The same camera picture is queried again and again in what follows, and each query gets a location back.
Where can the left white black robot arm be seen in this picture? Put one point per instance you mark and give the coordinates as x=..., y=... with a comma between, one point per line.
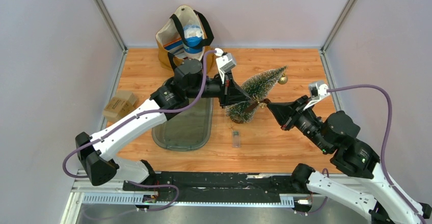
x=97, y=152

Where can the aluminium frame rail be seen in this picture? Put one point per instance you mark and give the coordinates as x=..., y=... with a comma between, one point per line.
x=122, y=192

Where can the brown ribbon bow ornament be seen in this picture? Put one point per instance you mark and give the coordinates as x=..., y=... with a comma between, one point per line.
x=261, y=104

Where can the cardboard wrapped felt pads pack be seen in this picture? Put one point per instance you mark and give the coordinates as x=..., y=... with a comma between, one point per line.
x=119, y=106

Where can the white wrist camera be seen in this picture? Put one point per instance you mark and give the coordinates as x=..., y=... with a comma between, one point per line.
x=318, y=92
x=225, y=62

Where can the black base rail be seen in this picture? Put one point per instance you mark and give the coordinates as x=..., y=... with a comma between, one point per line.
x=213, y=187

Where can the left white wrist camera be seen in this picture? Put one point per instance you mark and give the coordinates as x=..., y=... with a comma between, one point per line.
x=225, y=62

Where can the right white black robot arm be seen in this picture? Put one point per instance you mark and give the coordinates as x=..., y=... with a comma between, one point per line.
x=380, y=202

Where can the yellow canvas tote bag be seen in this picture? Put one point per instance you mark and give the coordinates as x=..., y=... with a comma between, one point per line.
x=170, y=38

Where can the gold bell ornament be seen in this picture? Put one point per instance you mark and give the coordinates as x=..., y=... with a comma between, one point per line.
x=283, y=79

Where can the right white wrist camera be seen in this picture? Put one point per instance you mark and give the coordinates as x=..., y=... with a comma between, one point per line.
x=318, y=92

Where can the clear glass tray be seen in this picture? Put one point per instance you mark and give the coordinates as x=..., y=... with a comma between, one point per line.
x=188, y=131

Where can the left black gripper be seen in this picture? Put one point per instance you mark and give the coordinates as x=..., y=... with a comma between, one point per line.
x=231, y=93

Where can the small frosted christmas tree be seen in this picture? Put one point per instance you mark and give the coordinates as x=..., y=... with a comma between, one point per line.
x=258, y=87

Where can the blue white bottle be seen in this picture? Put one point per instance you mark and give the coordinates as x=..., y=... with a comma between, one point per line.
x=193, y=35

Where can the clear plastic battery box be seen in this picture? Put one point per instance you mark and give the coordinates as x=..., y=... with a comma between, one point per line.
x=236, y=143

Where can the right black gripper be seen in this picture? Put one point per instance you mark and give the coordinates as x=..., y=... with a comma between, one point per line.
x=285, y=113

